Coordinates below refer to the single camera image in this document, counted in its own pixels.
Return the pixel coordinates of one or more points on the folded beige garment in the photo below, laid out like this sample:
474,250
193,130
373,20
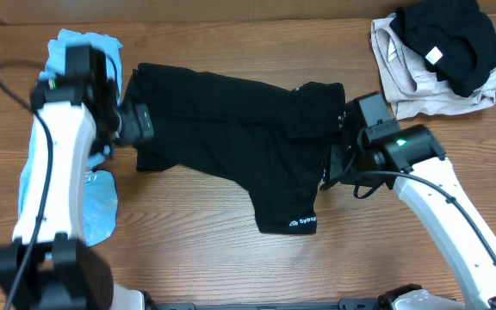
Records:
410,88

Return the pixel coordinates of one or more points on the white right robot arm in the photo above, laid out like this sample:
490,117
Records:
374,151

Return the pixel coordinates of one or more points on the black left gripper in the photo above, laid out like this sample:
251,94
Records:
142,123

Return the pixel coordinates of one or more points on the folded black garment with tag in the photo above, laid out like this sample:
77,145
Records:
456,39

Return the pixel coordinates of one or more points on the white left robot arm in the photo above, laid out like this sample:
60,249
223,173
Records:
47,265

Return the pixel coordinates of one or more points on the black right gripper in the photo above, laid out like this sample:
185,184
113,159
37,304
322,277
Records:
334,161

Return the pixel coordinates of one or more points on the black polo shirt with logo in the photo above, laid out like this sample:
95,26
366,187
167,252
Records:
270,141

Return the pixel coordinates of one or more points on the light blue t-shirt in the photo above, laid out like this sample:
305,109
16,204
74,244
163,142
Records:
100,203

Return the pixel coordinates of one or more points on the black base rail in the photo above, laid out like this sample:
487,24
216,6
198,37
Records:
344,304

